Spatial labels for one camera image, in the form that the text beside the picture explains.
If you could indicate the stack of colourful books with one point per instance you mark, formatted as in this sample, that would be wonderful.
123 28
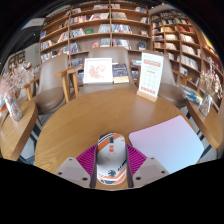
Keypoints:
191 94

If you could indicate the beige armchair with wooden arms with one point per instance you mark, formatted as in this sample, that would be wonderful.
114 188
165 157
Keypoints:
110 53
50 83
168 90

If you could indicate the white orange black computer mouse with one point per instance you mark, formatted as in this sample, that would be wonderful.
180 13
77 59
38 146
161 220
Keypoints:
111 156

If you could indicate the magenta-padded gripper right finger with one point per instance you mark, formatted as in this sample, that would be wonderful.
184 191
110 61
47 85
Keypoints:
136 160

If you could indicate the white sign on wooden base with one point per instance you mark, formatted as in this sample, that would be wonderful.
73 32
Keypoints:
151 75

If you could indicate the dark cover book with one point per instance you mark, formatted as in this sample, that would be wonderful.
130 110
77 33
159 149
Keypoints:
120 72

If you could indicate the glass vase with dried flowers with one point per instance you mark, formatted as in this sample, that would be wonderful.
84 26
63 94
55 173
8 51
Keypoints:
206 105
14 110

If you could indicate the light blue book stack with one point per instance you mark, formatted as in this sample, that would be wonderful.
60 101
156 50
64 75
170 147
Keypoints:
136 62

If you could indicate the curved wooden bookshelf unit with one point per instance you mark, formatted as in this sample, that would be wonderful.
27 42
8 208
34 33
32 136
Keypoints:
186 43

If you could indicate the round wooden side table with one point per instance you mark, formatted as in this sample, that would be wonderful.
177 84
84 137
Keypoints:
208 125
16 133

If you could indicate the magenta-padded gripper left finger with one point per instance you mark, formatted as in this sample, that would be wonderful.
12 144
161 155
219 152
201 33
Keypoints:
85 160

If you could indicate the white hanging ceiling panel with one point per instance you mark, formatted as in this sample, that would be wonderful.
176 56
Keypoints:
33 22

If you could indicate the wide wooden bookshelf unit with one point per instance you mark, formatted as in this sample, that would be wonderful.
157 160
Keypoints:
96 28

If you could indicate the pale pink blue mouse pad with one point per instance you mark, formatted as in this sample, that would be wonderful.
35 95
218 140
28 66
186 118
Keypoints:
166 143

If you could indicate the white framed floral picture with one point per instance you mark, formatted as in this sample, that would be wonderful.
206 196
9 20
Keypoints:
97 70

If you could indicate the distant wooden bookshelf unit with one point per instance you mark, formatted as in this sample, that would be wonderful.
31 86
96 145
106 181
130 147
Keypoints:
16 60

